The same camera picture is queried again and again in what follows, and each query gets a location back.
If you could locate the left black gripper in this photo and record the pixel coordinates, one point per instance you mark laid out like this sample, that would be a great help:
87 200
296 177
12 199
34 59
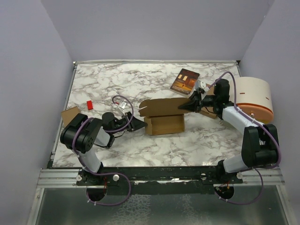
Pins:
133 123

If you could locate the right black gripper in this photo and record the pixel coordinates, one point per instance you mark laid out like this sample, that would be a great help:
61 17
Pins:
194 106

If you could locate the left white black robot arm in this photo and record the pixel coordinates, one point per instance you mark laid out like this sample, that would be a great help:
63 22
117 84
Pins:
82 133

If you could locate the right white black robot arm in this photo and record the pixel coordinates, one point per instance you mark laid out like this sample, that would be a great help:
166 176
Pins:
260 146

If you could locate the folded brown cardboard box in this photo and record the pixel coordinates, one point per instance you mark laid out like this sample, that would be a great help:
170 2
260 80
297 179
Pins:
220 90

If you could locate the dark orange paperback book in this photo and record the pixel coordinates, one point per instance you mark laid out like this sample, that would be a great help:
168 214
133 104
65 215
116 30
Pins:
184 82

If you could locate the small red block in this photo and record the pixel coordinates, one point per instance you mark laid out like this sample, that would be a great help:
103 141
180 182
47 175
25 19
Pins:
89 105

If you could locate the white orange tape dispenser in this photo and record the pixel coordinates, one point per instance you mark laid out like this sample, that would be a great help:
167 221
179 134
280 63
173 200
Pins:
244 101

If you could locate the small cardboard piece left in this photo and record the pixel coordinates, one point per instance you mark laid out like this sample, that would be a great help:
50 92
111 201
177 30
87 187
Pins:
69 114

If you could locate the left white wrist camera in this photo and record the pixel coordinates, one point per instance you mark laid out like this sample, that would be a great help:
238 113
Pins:
122 105

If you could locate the black mounting rail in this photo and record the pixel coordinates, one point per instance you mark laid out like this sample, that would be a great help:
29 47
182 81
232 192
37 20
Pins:
155 180

